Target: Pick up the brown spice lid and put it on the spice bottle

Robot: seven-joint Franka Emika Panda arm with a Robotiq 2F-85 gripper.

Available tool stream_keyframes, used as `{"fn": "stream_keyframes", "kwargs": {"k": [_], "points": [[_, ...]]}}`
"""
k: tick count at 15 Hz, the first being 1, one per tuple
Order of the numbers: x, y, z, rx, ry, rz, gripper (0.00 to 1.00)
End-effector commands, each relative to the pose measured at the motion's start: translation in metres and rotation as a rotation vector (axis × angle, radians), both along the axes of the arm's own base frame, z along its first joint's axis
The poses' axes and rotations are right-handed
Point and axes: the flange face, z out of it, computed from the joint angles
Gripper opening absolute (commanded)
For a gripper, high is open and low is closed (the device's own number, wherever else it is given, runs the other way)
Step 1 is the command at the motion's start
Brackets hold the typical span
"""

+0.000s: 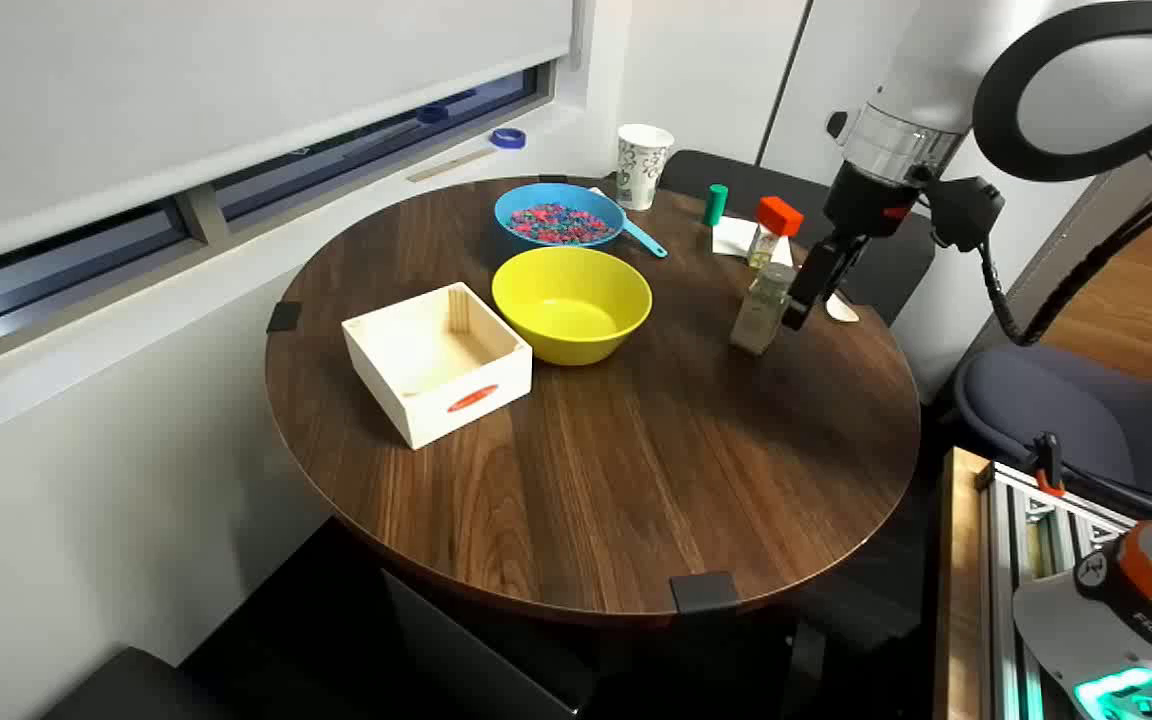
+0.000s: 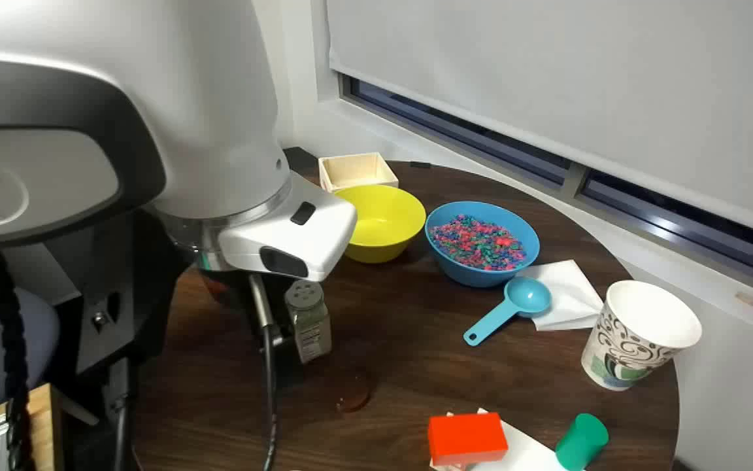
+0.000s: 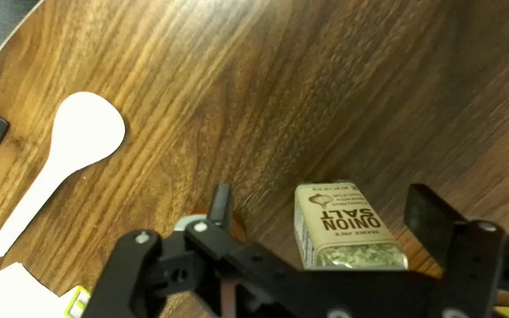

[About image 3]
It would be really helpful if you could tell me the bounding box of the onion salt spice bottle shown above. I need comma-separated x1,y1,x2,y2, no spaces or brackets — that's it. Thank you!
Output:
292,180,411,272

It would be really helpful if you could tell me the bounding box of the yellow-green printed small box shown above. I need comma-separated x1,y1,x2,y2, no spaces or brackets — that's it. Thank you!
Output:
63,285,94,318

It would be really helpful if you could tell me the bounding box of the white paper sheet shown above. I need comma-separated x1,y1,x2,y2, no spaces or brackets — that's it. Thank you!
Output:
0,262,71,318

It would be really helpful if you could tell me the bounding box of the white flat plastic spoon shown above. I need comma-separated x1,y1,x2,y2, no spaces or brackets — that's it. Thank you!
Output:
0,90,128,260

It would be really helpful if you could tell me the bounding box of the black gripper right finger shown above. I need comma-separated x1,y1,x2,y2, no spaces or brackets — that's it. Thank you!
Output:
404,182,509,318

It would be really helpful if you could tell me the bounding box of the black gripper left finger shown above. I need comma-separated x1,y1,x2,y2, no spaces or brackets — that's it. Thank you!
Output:
84,182,305,318

